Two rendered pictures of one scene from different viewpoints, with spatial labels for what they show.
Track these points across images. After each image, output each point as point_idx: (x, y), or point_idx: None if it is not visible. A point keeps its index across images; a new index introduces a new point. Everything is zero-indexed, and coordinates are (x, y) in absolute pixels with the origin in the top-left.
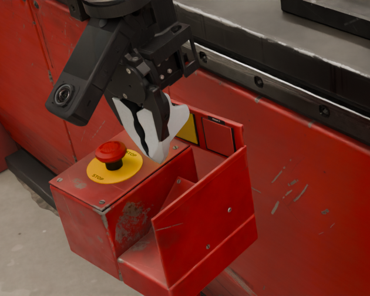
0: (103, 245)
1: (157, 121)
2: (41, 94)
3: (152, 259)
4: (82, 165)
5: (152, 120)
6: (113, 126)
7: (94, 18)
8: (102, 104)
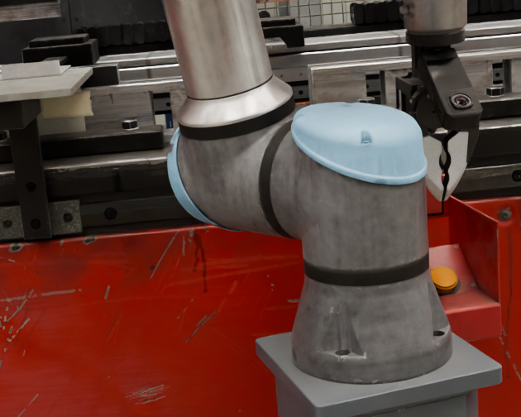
0: None
1: (472, 138)
2: None
3: (455, 303)
4: None
5: (466, 141)
6: (59, 392)
7: (427, 55)
8: (40, 366)
